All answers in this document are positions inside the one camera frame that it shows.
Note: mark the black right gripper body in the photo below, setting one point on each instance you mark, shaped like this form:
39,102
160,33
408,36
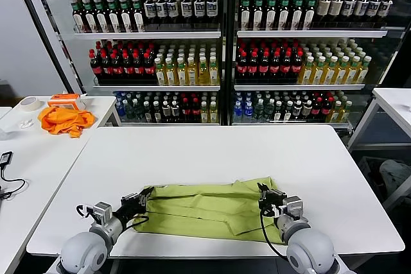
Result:
273,203

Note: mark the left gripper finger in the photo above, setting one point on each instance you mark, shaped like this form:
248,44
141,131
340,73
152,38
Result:
136,196
147,201

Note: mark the yellow-green printed t-shirt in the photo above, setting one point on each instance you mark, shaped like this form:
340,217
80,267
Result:
199,210

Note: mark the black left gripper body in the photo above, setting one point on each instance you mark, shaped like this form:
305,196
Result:
131,210

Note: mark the cola bottle red cap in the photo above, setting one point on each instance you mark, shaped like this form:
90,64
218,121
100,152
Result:
128,68
327,107
316,108
95,68
186,113
150,69
242,67
297,66
139,68
275,67
196,113
253,67
264,67
286,67
117,68
106,68

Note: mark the orange crumpled cloth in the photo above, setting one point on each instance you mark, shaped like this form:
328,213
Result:
61,121

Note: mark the white cabinet shelf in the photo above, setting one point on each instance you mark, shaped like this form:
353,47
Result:
305,33
298,87
167,124
154,88
289,124
144,35

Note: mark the dark drink bottle beige label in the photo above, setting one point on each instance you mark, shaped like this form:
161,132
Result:
324,10
336,10

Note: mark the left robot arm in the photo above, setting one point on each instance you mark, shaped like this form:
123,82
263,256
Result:
83,251

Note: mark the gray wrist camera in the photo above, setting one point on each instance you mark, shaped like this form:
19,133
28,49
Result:
293,206
102,212

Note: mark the orange and white box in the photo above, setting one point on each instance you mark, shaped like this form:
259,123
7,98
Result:
62,97

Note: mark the white side table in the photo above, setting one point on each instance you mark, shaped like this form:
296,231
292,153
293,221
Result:
102,107
395,100
32,216

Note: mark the blue water bottle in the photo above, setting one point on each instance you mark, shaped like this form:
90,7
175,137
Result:
238,113
121,112
249,112

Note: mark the dark drink bottle blue label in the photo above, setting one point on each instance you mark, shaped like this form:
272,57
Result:
187,10
173,10
361,10
199,10
373,10
348,10
212,10
149,11
386,11
162,11

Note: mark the green tinted water bottle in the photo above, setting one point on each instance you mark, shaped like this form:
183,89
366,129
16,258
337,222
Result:
259,110
130,111
269,110

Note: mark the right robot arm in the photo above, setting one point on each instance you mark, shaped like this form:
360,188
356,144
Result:
308,251

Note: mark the yellow tea bottle green label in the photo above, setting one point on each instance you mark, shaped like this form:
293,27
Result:
160,73
346,113
336,113
203,73
318,71
213,113
329,71
363,71
341,71
352,71
205,113
306,71
171,73
192,73
214,73
182,73

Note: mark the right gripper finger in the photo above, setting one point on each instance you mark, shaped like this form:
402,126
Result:
276,193
262,192

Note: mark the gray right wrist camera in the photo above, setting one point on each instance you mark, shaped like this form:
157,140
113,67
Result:
293,206

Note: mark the dark tea bottle green cap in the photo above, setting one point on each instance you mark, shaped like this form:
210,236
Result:
138,14
125,15
113,15
284,12
101,15
78,15
246,12
271,12
258,12
89,15
309,12
297,12

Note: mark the beige masking tape roll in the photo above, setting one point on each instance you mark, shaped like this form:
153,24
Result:
30,109

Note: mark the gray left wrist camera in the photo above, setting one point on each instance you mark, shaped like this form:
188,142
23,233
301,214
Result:
102,212

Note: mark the gray plastic bag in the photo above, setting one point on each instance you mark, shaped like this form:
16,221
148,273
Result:
395,174

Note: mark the small dark drink bottle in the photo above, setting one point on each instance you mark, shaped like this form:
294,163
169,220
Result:
156,113
146,113
175,113
278,111
307,109
297,110
166,113
288,111

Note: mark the black handheld device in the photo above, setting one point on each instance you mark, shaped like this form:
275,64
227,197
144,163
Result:
6,158

